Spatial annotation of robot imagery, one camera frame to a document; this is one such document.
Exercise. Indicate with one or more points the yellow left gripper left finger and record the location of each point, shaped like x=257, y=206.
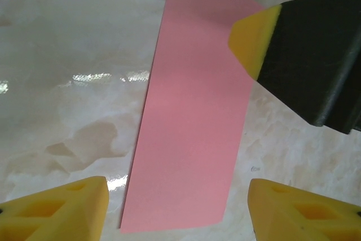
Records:
x=56, y=215

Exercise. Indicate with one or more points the pink red cloth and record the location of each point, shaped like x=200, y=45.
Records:
x=183, y=111

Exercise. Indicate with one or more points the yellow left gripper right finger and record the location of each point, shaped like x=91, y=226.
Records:
x=304, y=218

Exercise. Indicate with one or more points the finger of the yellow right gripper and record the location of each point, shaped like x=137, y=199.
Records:
x=304, y=54

